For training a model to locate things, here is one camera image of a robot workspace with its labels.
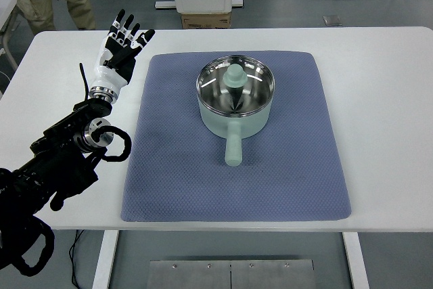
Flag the white left table leg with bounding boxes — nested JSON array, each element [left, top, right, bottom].
[[91, 230, 120, 289]]

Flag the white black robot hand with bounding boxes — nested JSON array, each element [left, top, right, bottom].
[[89, 9, 155, 104]]

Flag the green pot with handle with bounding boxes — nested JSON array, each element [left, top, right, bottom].
[[196, 54, 275, 168]]

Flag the blue textured mat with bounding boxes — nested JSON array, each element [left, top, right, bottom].
[[121, 51, 351, 222]]

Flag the black floor cable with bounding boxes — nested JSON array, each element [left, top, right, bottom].
[[68, 229, 86, 289]]

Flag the white right table leg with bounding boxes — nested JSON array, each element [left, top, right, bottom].
[[342, 232, 369, 289]]

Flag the cardboard box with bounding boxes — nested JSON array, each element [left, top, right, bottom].
[[181, 12, 231, 29]]

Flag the glass lid green knob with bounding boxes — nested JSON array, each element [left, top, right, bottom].
[[196, 55, 275, 117]]

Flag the grey floor outlet cover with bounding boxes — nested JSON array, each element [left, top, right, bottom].
[[323, 15, 342, 26]]

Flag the metal floor plate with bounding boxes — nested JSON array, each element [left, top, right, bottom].
[[147, 259, 317, 288]]

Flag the white table leg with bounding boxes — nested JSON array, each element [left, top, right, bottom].
[[91, 230, 120, 289], [342, 232, 369, 289]]

